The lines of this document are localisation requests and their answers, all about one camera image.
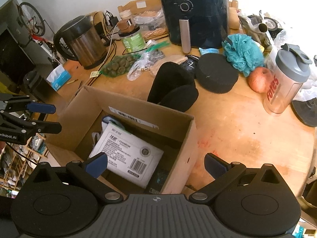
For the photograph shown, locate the green labelled jar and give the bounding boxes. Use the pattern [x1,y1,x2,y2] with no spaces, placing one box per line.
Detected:
[118,25,146,53]

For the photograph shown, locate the white charging cable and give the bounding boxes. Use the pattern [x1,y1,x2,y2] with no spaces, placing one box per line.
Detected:
[97,26,119,74]

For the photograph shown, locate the clear plastic bag dark items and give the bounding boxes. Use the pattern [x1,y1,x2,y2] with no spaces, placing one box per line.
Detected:
[127,49,165,81]

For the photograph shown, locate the red bicycle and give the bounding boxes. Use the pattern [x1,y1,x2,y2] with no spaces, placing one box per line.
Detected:
[17,2,53,48]

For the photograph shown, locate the black sports gloves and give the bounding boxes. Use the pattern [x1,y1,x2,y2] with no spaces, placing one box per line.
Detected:
[180,55,199,74]

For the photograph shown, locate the brown cardboard box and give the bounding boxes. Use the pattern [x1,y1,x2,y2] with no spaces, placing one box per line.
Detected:
[46,86,198,195]

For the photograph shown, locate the beige lidded jar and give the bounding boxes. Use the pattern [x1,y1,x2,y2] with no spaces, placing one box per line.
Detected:
[119,10,133,20]

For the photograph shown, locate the white labelled package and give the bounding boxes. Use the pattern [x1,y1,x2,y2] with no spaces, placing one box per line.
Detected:
[89,123,163,188]

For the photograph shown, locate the red apple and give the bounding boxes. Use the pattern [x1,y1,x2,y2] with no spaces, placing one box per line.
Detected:
[248,67,273,93]

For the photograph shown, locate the wooden shoe rack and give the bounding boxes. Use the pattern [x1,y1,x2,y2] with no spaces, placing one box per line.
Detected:
[1,133,48,192]

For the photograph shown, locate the beige burlap pouch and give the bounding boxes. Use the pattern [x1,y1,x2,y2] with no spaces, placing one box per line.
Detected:
[149,55,187,77]

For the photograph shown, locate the small brown wooden box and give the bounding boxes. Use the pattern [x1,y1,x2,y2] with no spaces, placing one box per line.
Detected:
[117,18,136,33]

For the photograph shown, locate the blue wet wipes pack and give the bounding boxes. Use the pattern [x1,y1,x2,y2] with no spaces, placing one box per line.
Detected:
[198,48,220,56]

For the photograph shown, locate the black power cable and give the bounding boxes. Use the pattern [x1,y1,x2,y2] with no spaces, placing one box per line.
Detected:
[88,39,125,86]

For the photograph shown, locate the silver metal tube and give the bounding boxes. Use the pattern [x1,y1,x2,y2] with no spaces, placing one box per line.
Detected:
[255,23,268,33]

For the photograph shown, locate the black round stand base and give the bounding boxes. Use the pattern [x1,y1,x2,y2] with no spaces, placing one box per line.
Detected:
[291,98,317,127]

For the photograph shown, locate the black round foam cushion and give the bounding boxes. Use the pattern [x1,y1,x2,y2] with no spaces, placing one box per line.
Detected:
[195,53,239,93]

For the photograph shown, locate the dark blue air fryer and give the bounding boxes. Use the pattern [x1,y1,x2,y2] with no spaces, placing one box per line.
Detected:
[161,0,229,54]

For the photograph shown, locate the blue tissue box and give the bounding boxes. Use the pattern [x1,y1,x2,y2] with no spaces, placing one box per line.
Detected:
[46,64,71,91]

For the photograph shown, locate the clear shaker bottle grey lid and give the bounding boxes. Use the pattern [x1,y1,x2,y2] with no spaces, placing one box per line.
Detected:
[263,44,312,115]

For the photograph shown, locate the brown electric kettle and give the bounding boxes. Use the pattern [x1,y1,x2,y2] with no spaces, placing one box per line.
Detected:
[53,16,107,69]

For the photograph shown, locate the green net bag of nuts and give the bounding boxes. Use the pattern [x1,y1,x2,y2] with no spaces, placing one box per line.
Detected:
[100,54,140,78]

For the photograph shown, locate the black power adapter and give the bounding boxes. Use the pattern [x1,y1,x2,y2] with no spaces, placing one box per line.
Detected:
[104,10,119,27]

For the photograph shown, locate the teal mesh bath loofah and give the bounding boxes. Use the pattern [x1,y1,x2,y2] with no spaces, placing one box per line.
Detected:
[222,34,264,77]

